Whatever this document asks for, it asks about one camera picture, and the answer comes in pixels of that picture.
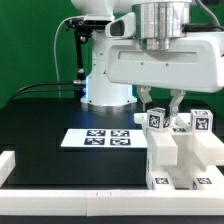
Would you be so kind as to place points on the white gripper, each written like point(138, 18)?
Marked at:
point(192, 63)

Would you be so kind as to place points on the white tagged cube nut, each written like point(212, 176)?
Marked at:
point(201, 120)

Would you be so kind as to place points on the white chair back frame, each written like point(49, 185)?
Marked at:
point(179, 143)

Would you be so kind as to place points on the white chair seat tray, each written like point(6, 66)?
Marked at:
point(181, 174)

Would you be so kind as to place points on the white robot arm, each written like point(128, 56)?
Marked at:
point(149, 43)

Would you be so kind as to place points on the white fiducial tag sheet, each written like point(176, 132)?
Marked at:
point(104, 138)

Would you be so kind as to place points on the white front fence bar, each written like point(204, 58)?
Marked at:
point(110, 202)

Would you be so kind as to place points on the white left fence piece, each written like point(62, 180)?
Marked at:
point(7, 164)

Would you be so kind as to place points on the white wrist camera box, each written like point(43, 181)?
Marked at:
point(123, 27)

